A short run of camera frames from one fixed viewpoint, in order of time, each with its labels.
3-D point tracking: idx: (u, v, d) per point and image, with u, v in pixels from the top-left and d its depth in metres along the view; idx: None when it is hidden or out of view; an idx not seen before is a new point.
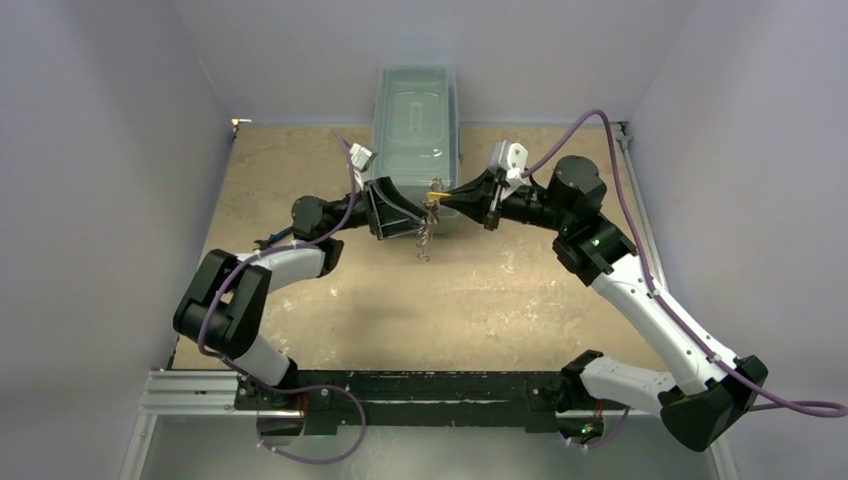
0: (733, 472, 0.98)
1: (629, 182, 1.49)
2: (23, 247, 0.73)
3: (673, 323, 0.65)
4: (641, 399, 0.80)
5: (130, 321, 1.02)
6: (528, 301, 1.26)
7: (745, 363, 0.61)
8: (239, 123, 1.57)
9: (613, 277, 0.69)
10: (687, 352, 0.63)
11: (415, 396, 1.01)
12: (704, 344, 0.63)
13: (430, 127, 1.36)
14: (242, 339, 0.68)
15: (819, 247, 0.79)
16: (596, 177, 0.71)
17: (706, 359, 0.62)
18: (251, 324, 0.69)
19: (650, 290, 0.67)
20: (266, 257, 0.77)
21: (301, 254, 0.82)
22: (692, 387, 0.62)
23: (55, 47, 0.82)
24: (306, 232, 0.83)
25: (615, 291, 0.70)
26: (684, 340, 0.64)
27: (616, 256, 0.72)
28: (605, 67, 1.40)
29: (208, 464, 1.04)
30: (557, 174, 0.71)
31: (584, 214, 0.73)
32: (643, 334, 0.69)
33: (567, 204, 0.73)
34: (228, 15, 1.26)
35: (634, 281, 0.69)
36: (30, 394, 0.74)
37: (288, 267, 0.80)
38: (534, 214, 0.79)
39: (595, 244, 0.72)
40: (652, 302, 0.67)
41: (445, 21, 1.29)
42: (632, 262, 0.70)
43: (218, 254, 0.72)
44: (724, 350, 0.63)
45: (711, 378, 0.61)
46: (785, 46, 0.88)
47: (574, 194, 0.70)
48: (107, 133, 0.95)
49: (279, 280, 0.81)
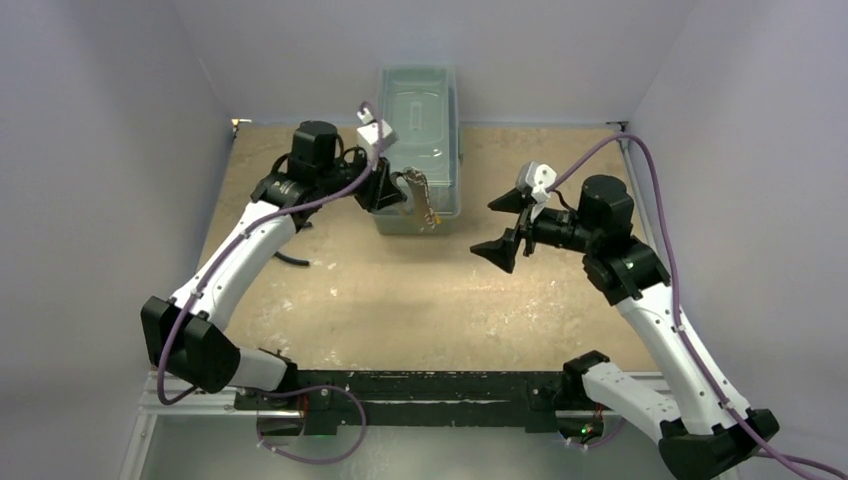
0: (733, 472, 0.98)
1: (630, 183, 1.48)
2: (25, 248, 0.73)
3: (691, 362, 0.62)
4: (642, 419, 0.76)
5: (130, 321, 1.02)
6: (528, 301, 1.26)
7: (757, 414, 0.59)
8: (239, 123, 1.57)
9: (640, 303, 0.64)
10: (700, 393, 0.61)
11: (415, 396, 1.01)
12: (718, 388, 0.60)
13: (430, 128, 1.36)
14: (220, 371, 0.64)
15: (817, 248, 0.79)
16: (626, 193, 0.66)
17: (717, 403, 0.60)
18: (225, 357, 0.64)
19: (675, 324, 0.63)
20: (210, 283, 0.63)
21: (259, 238, 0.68)
22: (697, 427, 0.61)
23: (56, 46, 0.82)
24: (313, 136, 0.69)
25: (637, 317, 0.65)
26: (699, 380, 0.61)
27: (647, 281, 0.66)
28: (605, 67, 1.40)
29: (208, 464, 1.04)
30: (584, 188, 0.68)
31: (615, 231, 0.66)
32: (656, 361, 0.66)
33: (596, 219, 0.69)
34: (229, 15, 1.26)
35: (660, 312, 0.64)
36: (32, 395, 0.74)
37: (245, 268, 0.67)
38: (565, 237, 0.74)
39: (628, 266, 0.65)
40: (674, 336, 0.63)
41: (446, 21, 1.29)
42: (662, 289, 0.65)
43: (153, 306, 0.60)
44: (737, 396, 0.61)
45: (719, 424, 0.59)
46: (785, 47, 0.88)
47: (601, 207, 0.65)
48: (107, 132, 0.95)
49: (245, 279, 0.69)
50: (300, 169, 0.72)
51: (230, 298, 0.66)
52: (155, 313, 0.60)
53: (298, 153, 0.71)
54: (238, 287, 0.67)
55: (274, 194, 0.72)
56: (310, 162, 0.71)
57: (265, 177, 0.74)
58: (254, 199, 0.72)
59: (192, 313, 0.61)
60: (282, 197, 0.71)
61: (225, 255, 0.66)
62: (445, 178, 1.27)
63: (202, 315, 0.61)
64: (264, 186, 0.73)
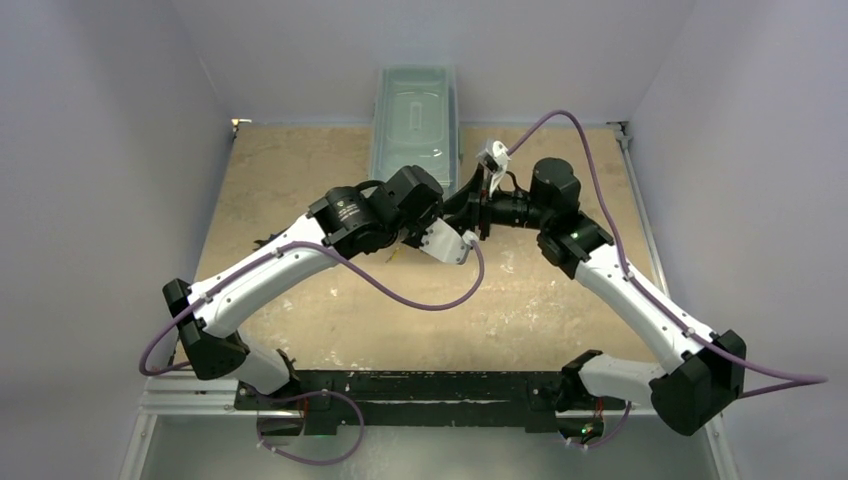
0: (734, 472, 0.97)
1: (630, 182, 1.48)
2: (23, 246, 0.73)
3: (648, 301, 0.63)
4: (637, 390, 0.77)
5: (131, 321, 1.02)
6: (528, 300, 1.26)
7: (721, 337, 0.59)
8: (239, 123, 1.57)
9: (589, 265, 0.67)
10: (662, 328, 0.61)
11: (415, 396, 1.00)
12: (678, 319, 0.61)
13: (430, 128, 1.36)
14: (216, 366, 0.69)
15: (818, 247, 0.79)
16: (572, 176, 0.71)
17: (682, 334, 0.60)
18: (221, 358, 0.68)
19: (625, 271, 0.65)
20: (222, 292, 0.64)
21: (289, 263, 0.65)
22: (671, 363, 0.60)
23: (55, 45, 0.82)
24: (416, 183, 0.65)
25: (591, 277, 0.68)
26: (659, 316, 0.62)
27: (595, 246, 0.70)
28: (605, 68, 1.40)
29: (208, 464, 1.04)
30: (536, 173, 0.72)
31: (563, 210, 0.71)
32: (623, 317, 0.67)
33: (547, 201, 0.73)
34: (228, 15, 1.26)
35: (610, 267, 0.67)
36: (30, 395, 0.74)
37: (265, 288, 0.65)
38: (519, 214, 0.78)
39: (574, 238, 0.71)
40: (627, 283, 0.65)
41: (446, 20, 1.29)
42: (607, 250, 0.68)
43: (176, 289, 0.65)
44: (700, 325, 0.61)
45: (687, 351, 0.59)
46: (785, 46, 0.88)
47: (551, 190, 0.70)
48: (106, 131, 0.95)
49: (267, 297, 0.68)
50: (378, 202, 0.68)
51: (240, 311, 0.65)
52: (171, 297, 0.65)
53: (392, 188, 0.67)
54: (253, 302, 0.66)
55: (333, 212, 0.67)
56: (394, 203, 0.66)
57: (338, 190, 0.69)
58: (310, 212, 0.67)
59: (194, 316, 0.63)
60: (337, 220, 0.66)
61: (251, 266, 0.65)
62: (445, 177, 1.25)
63: (200, 323, 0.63)
64: (330, 200, 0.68)
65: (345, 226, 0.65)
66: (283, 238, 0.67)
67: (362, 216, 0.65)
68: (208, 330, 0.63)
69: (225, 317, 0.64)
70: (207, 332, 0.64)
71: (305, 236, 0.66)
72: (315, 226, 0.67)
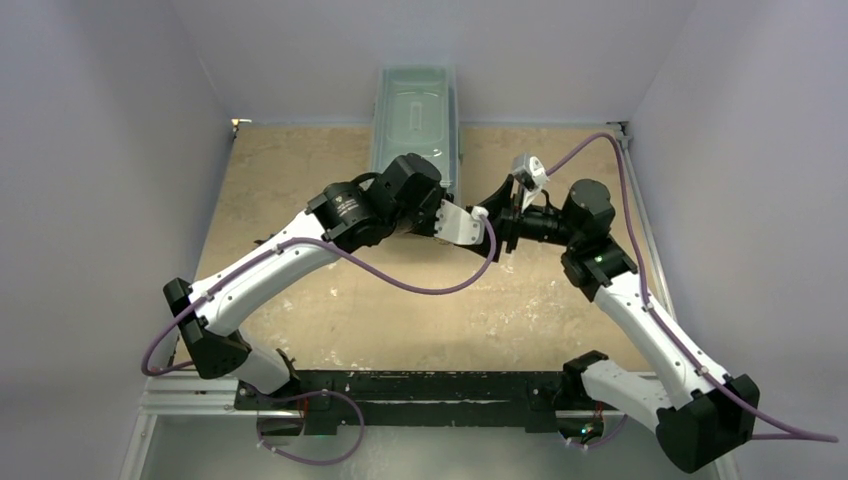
0: (733, 472, 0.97)
1: (630, 182, 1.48)
2: (24, 245, 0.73)
3: (664, 336, 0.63)
4: (639, 410, 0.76)
5: (131, 321, 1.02)
6: (528, 301, 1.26)
7: (735, 379, 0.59)
8: (239, 123, 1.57)
9: (610, 290, 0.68)
10: (675, 363, 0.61)
11: (415, 396, 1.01)
12: (693, 356, 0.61)
13: (430, 129, 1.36)
14: (219, 364, 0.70)
15: (818, 247, 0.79)
16: (607, 202, 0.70)
17: (694, 371, 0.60)
18: (223, 355, 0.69)
19: (645, 303, 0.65)
20: (223, 290, 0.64)
21: (289, 259, 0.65)
22: (680, 399, 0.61)
23: (56, 45, 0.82)
24: (411, 172, 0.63)
25: (610, 303, 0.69)
26: (674, 350, 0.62)
27: (617, 272, 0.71)
28: (605, 68, 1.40)
29: (208, 465, 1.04)
30: (571, 194, 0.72)
31: (594, 234, 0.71)
32: (638, 347, 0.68)
33: (577, 223, 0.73)
34: (228, 14, 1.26)
35: (630, 295, 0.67)
36: (30, 395, 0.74)
37: (266, 285, 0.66)
38: (549, 231, 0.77)
39: (597, 261, 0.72)
40: (646, 314, 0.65)
41: (446, 20, 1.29)
42: (630, 278, 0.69)
43: (177, 288, 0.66)
44: (714, 365, 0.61)
45: (697, 389, 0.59)
46: (785, 47, 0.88)
47: (583, 214, 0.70)
48: (106, 130, 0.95)
49: (268, 294, 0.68)
50: (376, 194, 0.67)
51: (242, 308, 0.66)
52: (172, 296, 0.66)
53: (388, 180, 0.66)
54: (254, 299, 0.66)
55: (332, 207, 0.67)
56: (391, 195, 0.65)
57: (336, 185, 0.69)
58: (309, 208, 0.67)
59: (196, 314, 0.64)
60: (336, 215, 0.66)
61: (251, 263, 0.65)
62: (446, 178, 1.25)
63: (201, 322, 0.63)
64: (329, 195, 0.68)
65: (344, 222, 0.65)
66: (283, 235, 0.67)
67: (360, 211, 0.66)
68: (210, 328, 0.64)
69: (227, 315, 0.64)
70: (208, 331, 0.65)
71: (303, 231, 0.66)
72: (314, 222, 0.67)
